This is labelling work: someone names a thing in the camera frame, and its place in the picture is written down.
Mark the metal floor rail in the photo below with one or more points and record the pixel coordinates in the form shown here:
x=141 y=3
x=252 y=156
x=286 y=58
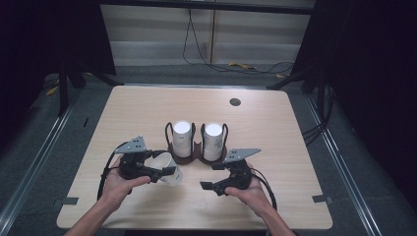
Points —
x=341 y=167
x=36 y=164

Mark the black metal stand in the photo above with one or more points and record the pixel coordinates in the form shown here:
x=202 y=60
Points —
x=63 y=88
x=295 y=78

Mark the yellow strip on floor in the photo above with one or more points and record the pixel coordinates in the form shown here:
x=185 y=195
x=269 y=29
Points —
x=242 y=66
x=51 y=90

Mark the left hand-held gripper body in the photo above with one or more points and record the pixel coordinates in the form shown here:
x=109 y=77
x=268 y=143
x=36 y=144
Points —
x=132 y=162

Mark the black overhead bar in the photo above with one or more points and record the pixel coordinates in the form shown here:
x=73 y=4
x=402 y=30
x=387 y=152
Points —
x=206 y=6

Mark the dark curtain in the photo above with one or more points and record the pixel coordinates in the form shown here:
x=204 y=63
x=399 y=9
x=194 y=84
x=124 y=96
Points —
x=367 y=65
x=49 y=36

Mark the dark brown cup holder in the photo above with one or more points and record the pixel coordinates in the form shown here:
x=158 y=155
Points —
x=197 y=154

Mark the person's right hand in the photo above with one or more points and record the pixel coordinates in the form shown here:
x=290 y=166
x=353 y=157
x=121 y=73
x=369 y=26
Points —
x=252 y=196

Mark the grey tape piece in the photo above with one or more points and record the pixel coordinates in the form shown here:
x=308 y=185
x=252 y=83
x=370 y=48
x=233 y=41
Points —
x=321 y=198
x=69 y=201

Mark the small black floor strip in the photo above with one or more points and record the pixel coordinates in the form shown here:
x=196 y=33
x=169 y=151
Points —
x=86 y=122

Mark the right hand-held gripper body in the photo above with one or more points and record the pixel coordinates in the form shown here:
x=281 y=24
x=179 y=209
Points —
x=241 y=155

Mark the single white paper cup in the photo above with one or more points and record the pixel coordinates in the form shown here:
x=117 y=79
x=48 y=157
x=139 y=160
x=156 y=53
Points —
x=170 y=170

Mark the round grey table grommet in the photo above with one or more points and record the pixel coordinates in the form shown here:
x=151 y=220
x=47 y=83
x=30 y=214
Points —
x=235 y=102

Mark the person's left hand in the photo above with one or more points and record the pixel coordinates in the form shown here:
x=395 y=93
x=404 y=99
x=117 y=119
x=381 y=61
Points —
x=119 y=188

